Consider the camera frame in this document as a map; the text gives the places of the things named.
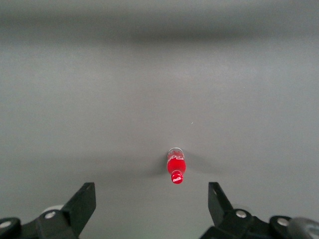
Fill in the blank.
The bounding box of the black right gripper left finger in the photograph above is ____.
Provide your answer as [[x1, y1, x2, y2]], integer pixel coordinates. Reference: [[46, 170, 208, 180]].
[[0, 182, 97, 239]]

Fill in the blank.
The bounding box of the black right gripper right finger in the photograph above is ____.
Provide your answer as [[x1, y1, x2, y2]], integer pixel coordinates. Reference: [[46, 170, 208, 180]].
[[199, 182, 300, 239]]

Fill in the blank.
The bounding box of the red cola bottle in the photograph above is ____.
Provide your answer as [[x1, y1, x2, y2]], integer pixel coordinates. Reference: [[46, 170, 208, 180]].
[[166, 147, 186, 185]]

